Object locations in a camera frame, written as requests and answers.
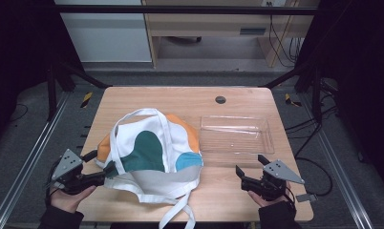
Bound thin black floor cable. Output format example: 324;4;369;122
9;102;30;123

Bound white patterned tote bag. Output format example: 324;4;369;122
95;108;204;229

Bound right hand-held gripper cable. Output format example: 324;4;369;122
284;187;298;211

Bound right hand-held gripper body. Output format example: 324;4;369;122
242;159;306;202

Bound yellow black floor tape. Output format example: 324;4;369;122
284;93;303;108
80;92;94;109

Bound white cabinet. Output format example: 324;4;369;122
53;0;153;63

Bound aluminium floor rail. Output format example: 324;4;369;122
0;92;72;229
299;94;374;229

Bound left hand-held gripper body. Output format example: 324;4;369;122
50;148;96;195

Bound person's left hand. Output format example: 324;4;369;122
50;185;97;214

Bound black metal stand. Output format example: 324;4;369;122
263;61;325;125
46;61;113;122

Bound clear plastic tray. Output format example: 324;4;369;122
198;114;276;165

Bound black hanging cables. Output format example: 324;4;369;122
267;13;304;69

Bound grey tape piece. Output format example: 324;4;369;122
295;193;318;203

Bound light wooden desk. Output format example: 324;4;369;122
141;0;320;69

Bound black curtain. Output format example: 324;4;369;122
0;0;83;144
294;0;384;195

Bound person's right hand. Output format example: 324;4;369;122
246;183;292;208

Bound black chair base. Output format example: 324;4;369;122
165;35;203;45

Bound black floor cables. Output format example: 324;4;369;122
284;104;339;198

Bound black horizontal frame bar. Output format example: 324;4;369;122
54;4;318;16

